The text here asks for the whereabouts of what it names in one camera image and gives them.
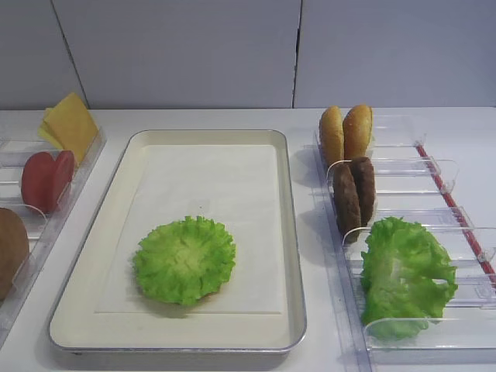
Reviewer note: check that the red tomato slice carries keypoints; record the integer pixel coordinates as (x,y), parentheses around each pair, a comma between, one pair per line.
(60,178)
(35,185)

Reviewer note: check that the green lettuce leaf on tray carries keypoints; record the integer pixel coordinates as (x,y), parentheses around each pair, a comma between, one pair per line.
(184,261)

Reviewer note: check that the left brown meat patty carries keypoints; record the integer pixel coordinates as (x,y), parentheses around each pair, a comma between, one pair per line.
(346,200)

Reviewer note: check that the brown meat patty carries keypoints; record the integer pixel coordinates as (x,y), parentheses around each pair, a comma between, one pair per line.
(346,200)
(363,174)

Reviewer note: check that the right brown meat patty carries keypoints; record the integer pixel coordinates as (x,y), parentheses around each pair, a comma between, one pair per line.
(363,174)

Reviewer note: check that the green lettuce leaf in rack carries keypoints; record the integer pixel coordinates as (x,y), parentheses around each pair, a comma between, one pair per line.
(407,278)

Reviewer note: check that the rear pale cheese slice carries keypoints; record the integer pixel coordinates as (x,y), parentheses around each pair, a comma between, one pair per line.
(45,132)

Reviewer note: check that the white paper liner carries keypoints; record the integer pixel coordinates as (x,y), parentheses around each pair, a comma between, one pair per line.
(235,185)

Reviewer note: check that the left bun half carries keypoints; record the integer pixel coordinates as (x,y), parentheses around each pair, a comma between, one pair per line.
(331,135)

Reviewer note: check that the bun half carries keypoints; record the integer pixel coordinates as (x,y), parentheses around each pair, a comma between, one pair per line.
(331,135)
(357,129)

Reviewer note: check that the right bun half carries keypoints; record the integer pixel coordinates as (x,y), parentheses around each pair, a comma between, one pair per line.
(357,129)

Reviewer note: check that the clear plastic rack right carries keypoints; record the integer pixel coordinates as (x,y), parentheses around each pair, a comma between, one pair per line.
(415,187)

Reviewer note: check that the clear plastic rack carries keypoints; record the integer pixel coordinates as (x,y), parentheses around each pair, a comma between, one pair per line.
(42,230)
(415,187)

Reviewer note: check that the cream metal tray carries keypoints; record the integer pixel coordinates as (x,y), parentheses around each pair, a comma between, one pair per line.
(78,326)

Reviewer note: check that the clear plastic rack left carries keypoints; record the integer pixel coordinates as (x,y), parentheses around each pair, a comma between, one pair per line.
(42,230)

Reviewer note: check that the brown bun at left edge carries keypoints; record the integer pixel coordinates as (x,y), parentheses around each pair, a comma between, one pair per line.
(14,248)

